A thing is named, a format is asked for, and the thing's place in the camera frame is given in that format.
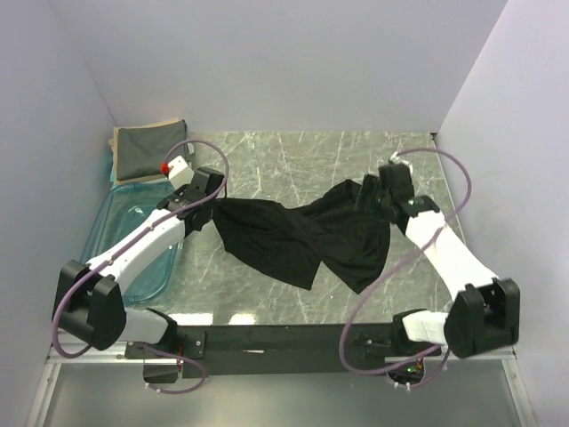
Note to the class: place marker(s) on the black t-shirt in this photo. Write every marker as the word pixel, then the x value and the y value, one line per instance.
pixel 290 244

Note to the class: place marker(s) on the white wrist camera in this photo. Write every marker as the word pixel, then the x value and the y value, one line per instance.
pixel 396 159
pixel 178 172

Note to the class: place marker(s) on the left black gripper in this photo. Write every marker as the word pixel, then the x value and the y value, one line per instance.
pixel 182 194

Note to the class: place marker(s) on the folded grey t-shirt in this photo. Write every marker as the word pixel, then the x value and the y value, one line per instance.
pixel 146 149

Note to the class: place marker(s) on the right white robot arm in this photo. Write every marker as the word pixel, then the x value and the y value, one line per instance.
pixel 485 312

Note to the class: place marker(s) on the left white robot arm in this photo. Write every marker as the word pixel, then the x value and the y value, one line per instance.
pixel 89 299

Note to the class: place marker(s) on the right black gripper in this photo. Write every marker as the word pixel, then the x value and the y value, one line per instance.
pixel 370 188

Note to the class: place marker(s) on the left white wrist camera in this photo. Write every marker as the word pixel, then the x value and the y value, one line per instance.
pixel 178 172

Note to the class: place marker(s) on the black base beam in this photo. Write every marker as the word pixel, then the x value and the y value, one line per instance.
pixel 272 350

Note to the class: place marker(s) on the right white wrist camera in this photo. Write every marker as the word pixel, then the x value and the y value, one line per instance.
pixel 396 159

